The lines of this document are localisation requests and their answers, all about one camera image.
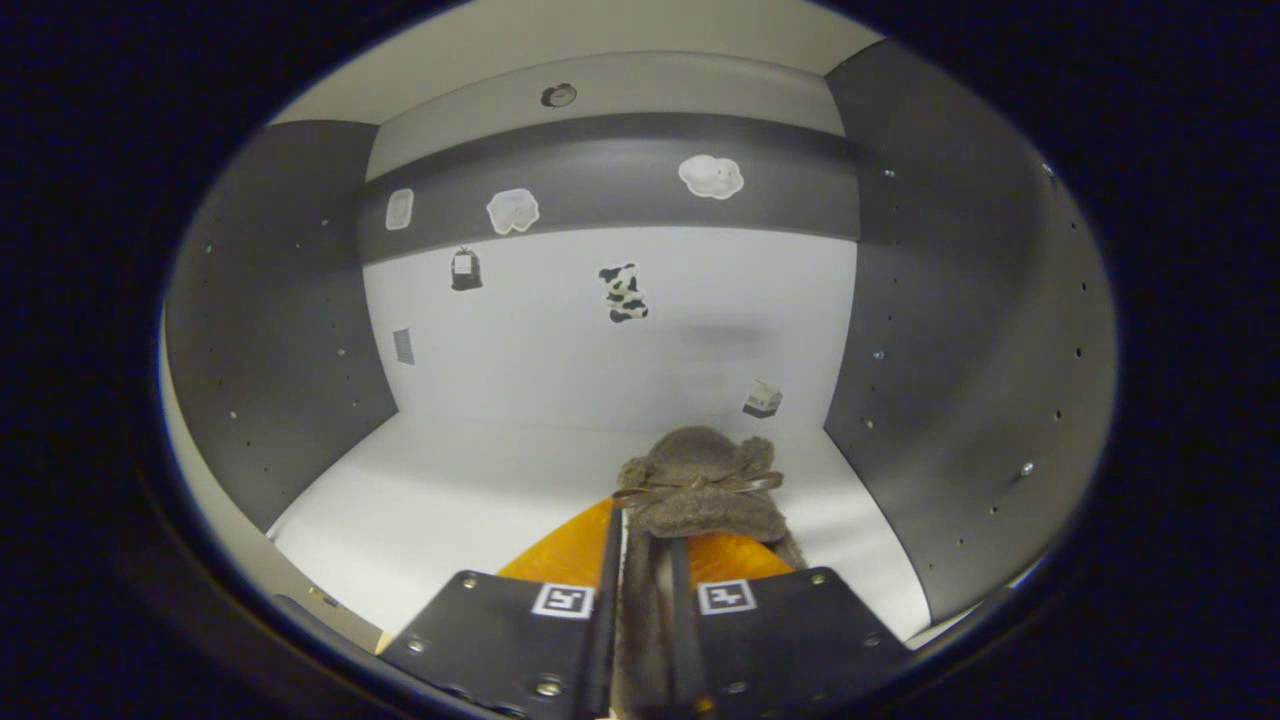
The white shoe cabinet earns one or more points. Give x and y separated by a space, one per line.
560 350

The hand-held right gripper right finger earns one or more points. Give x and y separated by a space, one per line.
682 620

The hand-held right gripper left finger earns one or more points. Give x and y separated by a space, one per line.
606 640

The brown fuzzy shoe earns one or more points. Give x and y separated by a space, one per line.
700 470

